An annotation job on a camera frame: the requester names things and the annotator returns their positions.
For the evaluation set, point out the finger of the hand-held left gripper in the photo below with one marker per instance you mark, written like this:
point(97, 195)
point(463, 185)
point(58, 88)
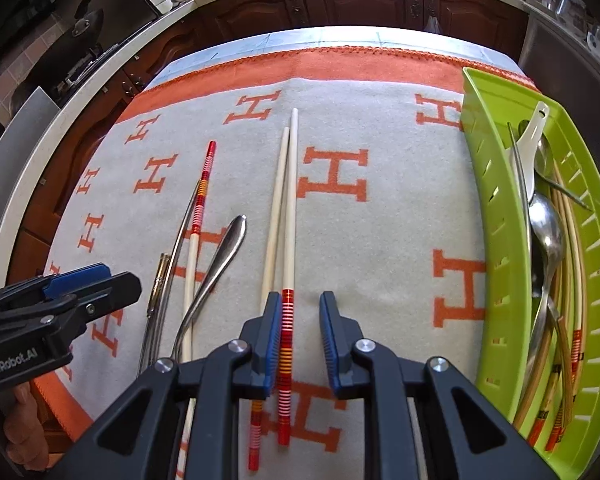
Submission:
point(115, 290)
point(77, 277)

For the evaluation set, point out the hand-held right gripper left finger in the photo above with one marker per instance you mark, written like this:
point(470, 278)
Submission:
point(272, 340)

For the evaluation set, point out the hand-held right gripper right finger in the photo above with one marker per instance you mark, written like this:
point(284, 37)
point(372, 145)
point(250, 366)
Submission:
point(332, 350)

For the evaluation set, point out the green plastic utensil tray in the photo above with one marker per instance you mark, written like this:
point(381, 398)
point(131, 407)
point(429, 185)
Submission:
point(485, 160)

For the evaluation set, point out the person's left hand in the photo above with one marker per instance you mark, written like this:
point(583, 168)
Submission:
point(25, 430)

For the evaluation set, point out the metal chopstick with gold band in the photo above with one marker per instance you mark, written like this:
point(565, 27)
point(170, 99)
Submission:
point(159, 285)

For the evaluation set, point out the stainless steel sheet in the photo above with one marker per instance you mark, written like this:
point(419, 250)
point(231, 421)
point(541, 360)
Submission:
point(25, 135)

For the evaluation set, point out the orange and white printed blanket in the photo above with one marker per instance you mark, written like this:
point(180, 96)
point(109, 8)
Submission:
point(380, 135)

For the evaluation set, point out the large metal spoon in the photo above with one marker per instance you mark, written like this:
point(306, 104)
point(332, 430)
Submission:
point(547, 230)

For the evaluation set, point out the white plastic spoon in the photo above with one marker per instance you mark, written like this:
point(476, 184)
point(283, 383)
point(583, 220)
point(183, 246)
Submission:
point(530, 145)

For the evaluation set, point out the white ceramic cup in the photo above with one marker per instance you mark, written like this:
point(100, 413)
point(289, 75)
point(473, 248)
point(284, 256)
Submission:
point(162, 0)

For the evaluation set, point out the clear plastic bag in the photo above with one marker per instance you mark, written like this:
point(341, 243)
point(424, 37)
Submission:
point(432, 25)

